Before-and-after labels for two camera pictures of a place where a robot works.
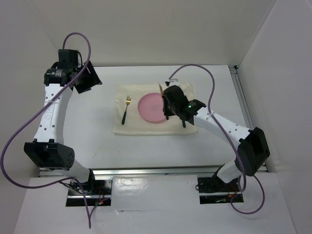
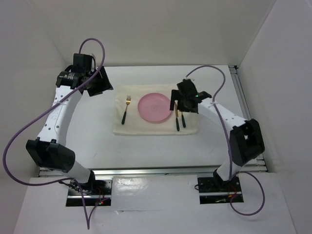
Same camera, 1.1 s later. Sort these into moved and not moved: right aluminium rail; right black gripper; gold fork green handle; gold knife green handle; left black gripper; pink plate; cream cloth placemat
Moved: gold knife green handle; right black gripper; left black gripper
Not moved: gold fork green handle; pink plate; cream cloth placemat; right aluminium rail
